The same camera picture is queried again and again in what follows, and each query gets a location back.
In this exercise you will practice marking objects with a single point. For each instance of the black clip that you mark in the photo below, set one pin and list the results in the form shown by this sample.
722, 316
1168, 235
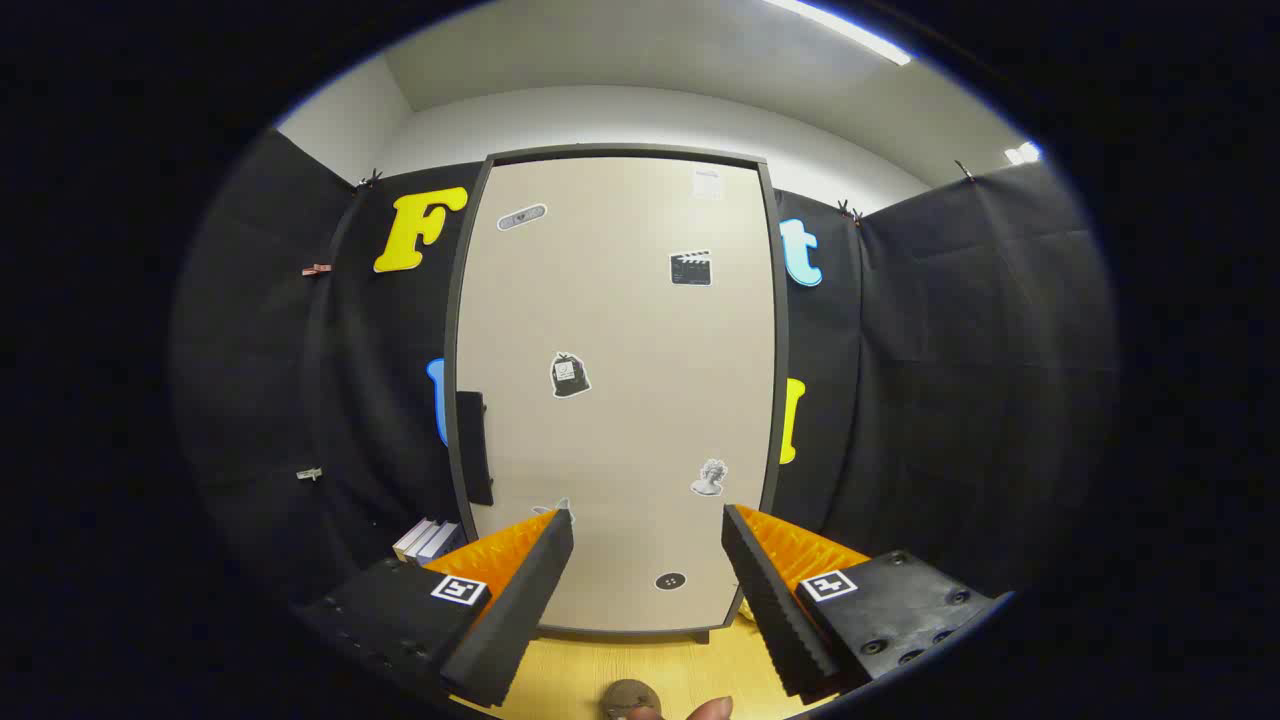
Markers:
965, 170
850, 210
370, 179

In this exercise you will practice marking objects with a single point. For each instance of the small ceiling light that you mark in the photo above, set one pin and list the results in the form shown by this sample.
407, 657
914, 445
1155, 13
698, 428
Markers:
1023, 153

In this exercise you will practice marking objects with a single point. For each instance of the black backdrop cloth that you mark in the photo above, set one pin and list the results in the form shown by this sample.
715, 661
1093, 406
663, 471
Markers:
950, 380

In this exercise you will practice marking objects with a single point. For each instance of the grey shoe cabinet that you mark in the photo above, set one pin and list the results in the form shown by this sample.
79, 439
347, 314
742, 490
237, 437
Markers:
630, 150

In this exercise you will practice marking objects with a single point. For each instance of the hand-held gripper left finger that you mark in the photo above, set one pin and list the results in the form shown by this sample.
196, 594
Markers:
520, 610

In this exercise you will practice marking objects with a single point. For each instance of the white book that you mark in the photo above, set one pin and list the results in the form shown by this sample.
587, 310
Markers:
412, 540

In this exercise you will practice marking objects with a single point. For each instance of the long ceiling light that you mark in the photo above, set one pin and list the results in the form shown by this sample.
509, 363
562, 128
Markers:
850, 32

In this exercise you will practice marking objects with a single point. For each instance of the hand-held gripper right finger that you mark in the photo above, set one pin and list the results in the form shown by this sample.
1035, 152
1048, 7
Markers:
775, 610

